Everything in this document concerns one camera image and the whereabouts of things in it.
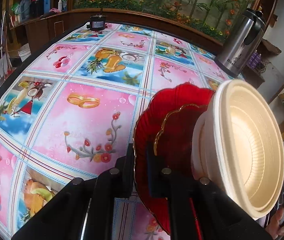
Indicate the white plastic bucket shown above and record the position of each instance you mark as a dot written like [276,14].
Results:
[24,52]

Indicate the small red gold-rimmed plate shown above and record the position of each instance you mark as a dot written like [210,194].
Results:
[174,140]

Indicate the wooden counter cabinet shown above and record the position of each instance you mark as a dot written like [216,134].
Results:
[39,31]

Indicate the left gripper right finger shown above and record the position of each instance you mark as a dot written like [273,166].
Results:
[159,175]

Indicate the large red scalloped plate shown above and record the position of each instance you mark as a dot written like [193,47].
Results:
[146,129]

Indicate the colourful fruit pattern tablecloth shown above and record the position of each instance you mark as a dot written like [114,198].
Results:
[71,110]

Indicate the right hand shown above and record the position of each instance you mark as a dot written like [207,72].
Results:
[274,228]

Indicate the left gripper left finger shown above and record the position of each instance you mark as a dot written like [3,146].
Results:
[125,177]

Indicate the white foam bowl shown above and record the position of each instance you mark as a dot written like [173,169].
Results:
[206,139]

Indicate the small black jar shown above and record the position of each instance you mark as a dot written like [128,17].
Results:
[96,23]

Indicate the broom with red bristles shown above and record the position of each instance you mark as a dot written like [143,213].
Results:
[7,68]

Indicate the beige paper bowl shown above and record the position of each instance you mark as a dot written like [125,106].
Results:
[248,148]

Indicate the stainless steel thermos kettle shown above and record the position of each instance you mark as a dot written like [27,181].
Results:
[241,43]

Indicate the white foam plate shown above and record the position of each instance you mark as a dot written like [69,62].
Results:
[198,155]

